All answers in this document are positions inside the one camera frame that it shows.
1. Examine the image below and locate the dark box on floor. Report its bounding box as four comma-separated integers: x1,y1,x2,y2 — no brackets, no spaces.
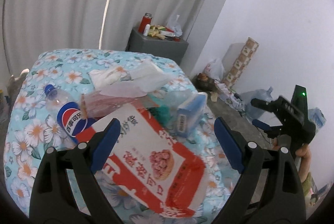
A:
194,73,217,92

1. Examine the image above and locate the red white snack bag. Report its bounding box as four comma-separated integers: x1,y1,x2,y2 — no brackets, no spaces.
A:
75,103,208,218

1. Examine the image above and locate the red thermos bottle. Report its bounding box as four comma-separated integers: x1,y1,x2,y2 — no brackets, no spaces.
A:
138,13,152,34

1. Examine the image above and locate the white cloth rag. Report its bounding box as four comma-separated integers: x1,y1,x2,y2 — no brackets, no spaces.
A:
89,59,174,93

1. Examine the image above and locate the teal plastic bag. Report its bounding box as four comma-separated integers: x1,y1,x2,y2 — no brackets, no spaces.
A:
148,105,171,127

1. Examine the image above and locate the large water jug on floor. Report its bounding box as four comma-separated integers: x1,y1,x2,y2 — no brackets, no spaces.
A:
240,87,273,121

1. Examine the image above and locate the blue white medicine box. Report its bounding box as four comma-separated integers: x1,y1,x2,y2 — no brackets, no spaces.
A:
176,92,207,138

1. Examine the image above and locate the clear plastic bag on cabinet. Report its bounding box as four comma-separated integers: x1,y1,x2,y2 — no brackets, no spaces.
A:
166,15,183,37

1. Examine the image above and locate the person right hand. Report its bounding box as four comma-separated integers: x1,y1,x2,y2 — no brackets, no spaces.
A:
271,144,312,184

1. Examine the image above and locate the white plastic bag by wall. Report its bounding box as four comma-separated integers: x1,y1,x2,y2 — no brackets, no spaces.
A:
202,58,225,81

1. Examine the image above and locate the small white bottle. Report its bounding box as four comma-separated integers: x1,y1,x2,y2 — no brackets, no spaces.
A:
143,24,151,36

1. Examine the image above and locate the red plastic bag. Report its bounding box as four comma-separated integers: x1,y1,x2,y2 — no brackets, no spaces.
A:
79,91,160,119

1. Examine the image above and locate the patterned rolled mat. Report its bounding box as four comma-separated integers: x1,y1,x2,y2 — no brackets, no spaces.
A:
223,37,259,89

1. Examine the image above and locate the grey bedside cabinet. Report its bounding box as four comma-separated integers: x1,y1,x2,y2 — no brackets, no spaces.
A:
126,27,189,66

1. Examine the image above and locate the water jug on dispenser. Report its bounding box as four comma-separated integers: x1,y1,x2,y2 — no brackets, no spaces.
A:
308,108,326,133

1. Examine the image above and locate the green fuzzy sleeve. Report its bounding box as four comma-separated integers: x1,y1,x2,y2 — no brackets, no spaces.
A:
301,171,315,196

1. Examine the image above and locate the Pepsi plastic bottle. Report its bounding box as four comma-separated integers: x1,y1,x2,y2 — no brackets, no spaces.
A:
44,84,96,144

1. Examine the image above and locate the floral blue bed quilt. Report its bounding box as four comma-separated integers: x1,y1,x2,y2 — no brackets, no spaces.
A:
2,48,239,223

